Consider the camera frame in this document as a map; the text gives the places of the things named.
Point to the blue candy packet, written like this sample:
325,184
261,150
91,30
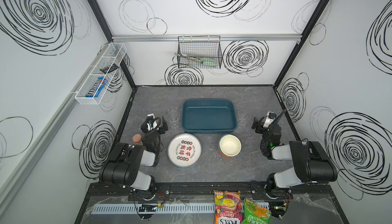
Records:
99,84

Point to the green snack bag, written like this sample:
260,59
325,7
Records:
255,214

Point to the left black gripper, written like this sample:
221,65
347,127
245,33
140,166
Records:
154,126

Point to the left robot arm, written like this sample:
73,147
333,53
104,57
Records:
124,161

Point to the white slotted cable duct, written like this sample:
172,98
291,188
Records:
153,209

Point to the white wire shelf basket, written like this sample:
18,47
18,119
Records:
109,54

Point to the pink fruit candy bag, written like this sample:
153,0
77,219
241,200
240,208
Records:
227,207

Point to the white plate red characters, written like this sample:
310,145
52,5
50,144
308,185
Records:
184,151

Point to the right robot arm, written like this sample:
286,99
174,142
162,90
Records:
311,164

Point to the cream bowl teal outside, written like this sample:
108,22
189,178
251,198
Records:
230,145

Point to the green item in basket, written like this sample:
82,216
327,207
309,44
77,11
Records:
210,62

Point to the teal plastic bin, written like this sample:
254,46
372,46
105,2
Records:
209,116

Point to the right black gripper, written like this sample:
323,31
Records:
269,129

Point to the metal tongs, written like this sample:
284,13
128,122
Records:
194,59

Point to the black wire basket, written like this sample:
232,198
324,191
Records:
199,46

